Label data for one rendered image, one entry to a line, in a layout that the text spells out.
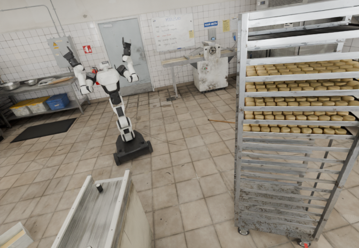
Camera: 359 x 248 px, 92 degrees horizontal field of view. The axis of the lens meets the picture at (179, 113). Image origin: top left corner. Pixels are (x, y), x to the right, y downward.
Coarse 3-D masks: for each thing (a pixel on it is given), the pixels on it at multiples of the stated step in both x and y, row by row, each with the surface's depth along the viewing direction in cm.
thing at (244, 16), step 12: (240, 48) 84; (240, 60) 87; (240, 72) 90; (240, 84) 93; (240, 96) 96; (240, 108) 100; (240, 120) 103; (240, 132) 107; (240, 144) 112; (240, 156) 116; (240, 168) 122
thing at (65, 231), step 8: (88, 176) 129; (88, 184) 124; (80, 192) 117; (88, 192) 123; (80, 200) 113; (72, 208) 107; (80, 208) 112; (72, 216) 103; (64, 224) 98; (72, 224) 102; (64, 232) 95; (56, 240) 91; (64, 240) 94
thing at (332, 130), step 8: (248, 128) 113; (256, 128) 112; (264, 128) 111; (272, 128) 110; (280, 128) 112; (288, 128) 108; (296, 128) 106; (304, 128) 106; (312, 128) 108; (320, 128) 104; (328, 128) 103; (336, 128) 102
